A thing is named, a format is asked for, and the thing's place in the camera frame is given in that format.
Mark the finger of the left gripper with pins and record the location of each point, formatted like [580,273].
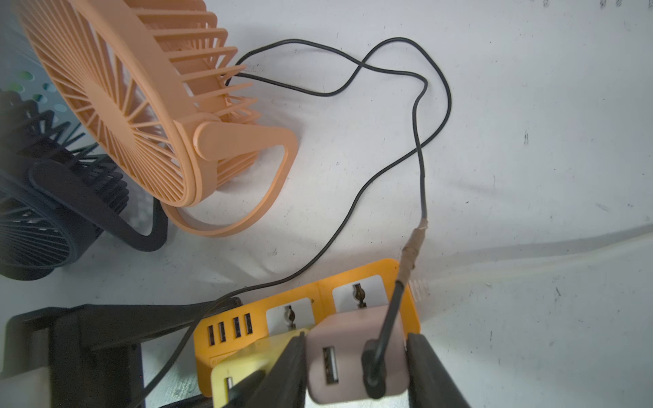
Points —
[92,353]

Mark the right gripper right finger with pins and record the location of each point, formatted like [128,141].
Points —
[430,385]

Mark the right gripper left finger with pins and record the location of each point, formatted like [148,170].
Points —
[284,385]

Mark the pink USB charger plug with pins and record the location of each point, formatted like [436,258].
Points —
[334,349]

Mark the orange power strip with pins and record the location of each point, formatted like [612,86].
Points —
[223,334]

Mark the dark blue desk fan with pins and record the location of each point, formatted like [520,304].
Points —
[57,197]

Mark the orange desk fan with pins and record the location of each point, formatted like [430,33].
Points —
[151,82]

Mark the yellow USB charger plug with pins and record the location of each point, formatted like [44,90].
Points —
[259,356]

